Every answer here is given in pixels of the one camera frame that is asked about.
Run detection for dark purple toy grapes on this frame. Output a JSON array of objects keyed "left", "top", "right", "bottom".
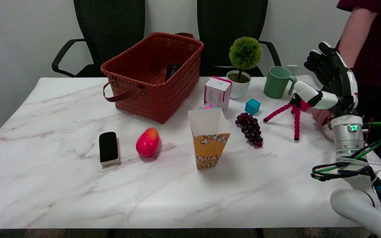
[{"left": 235, "top": 113, "right": 264, "bottom": 148}]

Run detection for pink flexible mini tripod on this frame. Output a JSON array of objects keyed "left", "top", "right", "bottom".
[{"left": 263, "top": 94, "right": 312, "bottom": 143}]

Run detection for black mesh office chair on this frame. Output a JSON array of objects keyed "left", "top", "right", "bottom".
[
  {"left": 196, "top": 0, "right": 282, "bottom": 77},
  {"left": 52, "top": 0, "right": 146, "bottom": 78}
]

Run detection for bare person forearm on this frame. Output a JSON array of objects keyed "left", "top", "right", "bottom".
[{"left": 338, "top": 7, "right": 377, "bottom": 68}]

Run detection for green mug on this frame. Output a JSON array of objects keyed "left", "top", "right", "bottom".
[{"left": 264, "top": 66, "right": 297, "bottom": 99}]

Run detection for teal cube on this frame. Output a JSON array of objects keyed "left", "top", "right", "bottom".
[{"left": 245, "top": 99, "right": 261, "bottom": 115}]

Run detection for yellow white popcorn box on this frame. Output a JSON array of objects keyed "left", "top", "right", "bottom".
[{"left": 188, "top": 108, "right": 231, "bottom": 169}]

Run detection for pink white carton box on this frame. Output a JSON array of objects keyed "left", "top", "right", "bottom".
[{"left": 204, "top": 76, "right": 233, "bottom": 113}]

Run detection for bare person hand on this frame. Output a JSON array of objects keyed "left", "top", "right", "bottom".
[{"left": 312, "top": 108, "right": 332, "bottom": 125}]

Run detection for green ball plant white pot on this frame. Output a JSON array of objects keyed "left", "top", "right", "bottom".
[{"left": 226, "top": 36, "right": 263, "bottom": 99}]

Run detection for red yellow toy mango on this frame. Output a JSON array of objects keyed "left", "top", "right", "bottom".
[{"left": 136, "top": 128, "right": 160, "bottom": 157}]

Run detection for black cable bundle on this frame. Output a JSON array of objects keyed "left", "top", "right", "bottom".
[{"left": 311, "top": 161, "right": 381, "bottom": 213}]

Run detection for black object inside basket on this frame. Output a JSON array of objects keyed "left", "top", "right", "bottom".
[{"left": 165, "top": 63, "right": 182, "bottom": 82}]

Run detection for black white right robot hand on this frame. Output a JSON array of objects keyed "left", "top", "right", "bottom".
[{"left": 294, "top": 41, "right": 359, "bottom": 117}]

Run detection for black whiteboard eraser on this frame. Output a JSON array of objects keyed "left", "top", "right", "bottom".
[{"left": 99, "top": 132, "right": 120, "bottom": 167}]

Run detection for red woven basket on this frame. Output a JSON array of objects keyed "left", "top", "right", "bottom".
[{"left": 101, "top": 32, "right": 205, "bottom": 124}]

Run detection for green cable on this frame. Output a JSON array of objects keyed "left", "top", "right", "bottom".
[{"left": 313, "top": 122, "right": 381, "bottom": 180}]

